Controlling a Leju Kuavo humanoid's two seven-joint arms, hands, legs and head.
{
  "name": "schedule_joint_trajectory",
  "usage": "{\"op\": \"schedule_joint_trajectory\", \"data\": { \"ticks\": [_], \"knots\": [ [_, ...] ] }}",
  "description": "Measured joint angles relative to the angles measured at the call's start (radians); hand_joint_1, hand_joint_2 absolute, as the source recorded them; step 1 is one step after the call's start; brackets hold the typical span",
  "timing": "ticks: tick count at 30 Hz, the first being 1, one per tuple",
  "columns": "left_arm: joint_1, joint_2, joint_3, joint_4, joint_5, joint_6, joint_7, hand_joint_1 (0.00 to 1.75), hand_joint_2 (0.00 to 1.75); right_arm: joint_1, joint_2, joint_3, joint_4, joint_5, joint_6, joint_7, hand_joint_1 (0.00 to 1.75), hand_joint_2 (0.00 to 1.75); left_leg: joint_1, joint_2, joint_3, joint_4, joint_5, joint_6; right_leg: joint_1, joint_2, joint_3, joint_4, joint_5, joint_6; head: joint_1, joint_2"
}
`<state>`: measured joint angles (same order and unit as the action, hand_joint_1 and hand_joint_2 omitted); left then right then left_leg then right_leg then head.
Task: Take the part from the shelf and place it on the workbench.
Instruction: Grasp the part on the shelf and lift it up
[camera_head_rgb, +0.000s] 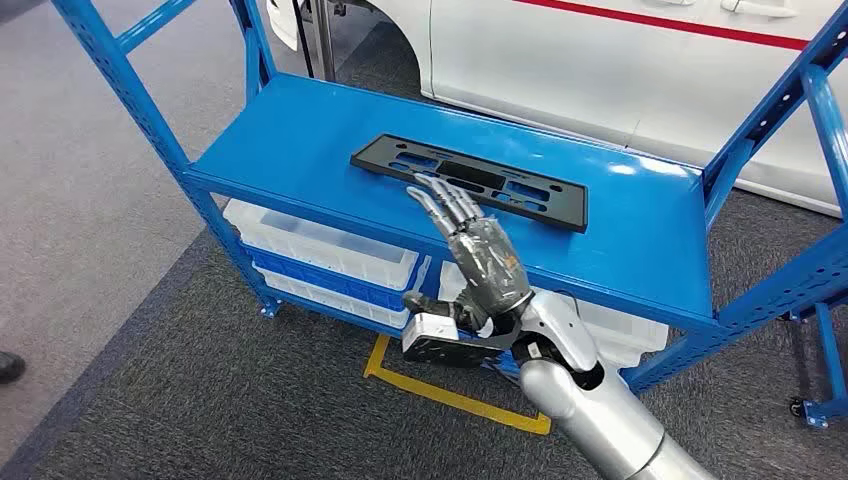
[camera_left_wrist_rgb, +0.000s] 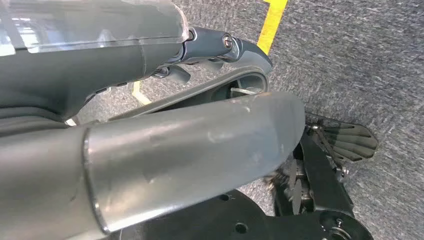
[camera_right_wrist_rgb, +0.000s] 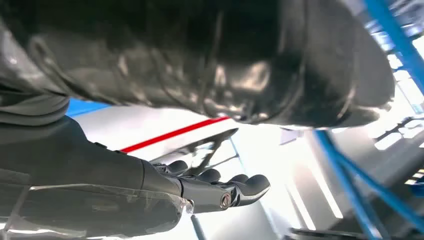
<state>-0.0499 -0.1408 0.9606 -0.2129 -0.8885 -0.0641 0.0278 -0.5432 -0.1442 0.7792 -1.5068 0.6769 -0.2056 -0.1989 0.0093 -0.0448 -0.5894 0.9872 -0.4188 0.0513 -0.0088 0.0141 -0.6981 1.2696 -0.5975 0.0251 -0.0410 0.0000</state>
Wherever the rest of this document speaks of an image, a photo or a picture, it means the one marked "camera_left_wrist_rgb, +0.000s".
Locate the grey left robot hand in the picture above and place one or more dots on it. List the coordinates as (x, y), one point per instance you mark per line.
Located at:
(82, 66)

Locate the yellow floor tape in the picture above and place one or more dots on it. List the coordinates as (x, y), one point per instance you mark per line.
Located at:
(271, 23)

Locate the black robot foot assembly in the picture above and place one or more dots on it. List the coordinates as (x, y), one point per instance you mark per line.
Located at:
(321, 179)

